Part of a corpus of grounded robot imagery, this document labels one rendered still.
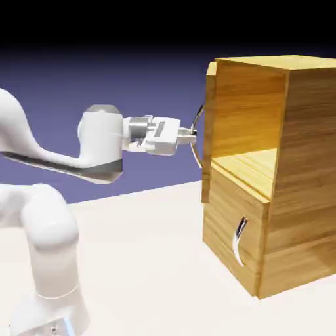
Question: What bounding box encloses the curved silver door handle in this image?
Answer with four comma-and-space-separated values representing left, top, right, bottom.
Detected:
189, 104, 205, 169

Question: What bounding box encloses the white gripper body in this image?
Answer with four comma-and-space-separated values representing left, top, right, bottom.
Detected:
142, 117, 182, 156

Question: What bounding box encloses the light wooden cabinet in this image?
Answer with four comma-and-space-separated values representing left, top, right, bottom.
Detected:
202, 54, 336, 300

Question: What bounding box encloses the curved silver drawer handle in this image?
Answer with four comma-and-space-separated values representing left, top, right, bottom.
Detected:
232, 216, 249, 268

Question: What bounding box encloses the light wooden drawer front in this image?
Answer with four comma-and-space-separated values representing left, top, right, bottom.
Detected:
202, 166, 271, 299

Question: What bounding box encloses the light wooden cabinet door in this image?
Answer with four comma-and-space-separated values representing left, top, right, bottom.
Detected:
201, 62, 218, 205

